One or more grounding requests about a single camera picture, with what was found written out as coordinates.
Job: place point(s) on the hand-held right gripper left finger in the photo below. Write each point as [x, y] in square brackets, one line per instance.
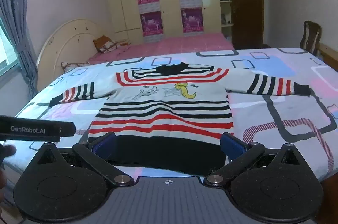
[104, 146]

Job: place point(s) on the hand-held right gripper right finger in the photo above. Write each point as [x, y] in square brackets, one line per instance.
[233, 146]

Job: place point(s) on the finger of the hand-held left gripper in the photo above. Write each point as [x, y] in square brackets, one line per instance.
[66, 129]

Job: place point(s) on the striped sweater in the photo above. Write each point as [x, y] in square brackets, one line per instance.
[163, 113]

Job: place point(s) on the person's left hand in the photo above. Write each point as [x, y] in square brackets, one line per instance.
[8, 151]

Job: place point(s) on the printed bed blanket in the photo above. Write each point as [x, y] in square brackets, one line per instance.
[277, 118]

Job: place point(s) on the small patterned pillow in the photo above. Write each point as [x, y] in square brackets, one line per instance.
[74, 65]

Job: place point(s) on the window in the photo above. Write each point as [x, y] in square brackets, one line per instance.
[5, 49]

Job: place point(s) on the cream round headboard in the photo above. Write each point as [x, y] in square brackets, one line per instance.
[68, 42]

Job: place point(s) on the orange patterned pillow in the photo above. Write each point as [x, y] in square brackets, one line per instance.
[105, 45]

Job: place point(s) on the pink bed sheet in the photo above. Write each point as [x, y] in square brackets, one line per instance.
[184, 44]

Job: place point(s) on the blue-grey curtain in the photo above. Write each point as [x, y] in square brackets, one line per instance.
[15, 2]

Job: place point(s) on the dark small ornament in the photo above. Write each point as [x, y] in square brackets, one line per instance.
[226, 18]

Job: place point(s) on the wooden chair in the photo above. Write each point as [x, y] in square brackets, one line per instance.
[311, 36]

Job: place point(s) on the brown wooden door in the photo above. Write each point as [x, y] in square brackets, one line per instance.
[245, 7]

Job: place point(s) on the cream corner shelf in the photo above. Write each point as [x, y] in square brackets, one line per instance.
[224, 6]

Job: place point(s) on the wooden bed frame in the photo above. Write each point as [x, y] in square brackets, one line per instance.
[328, 53]

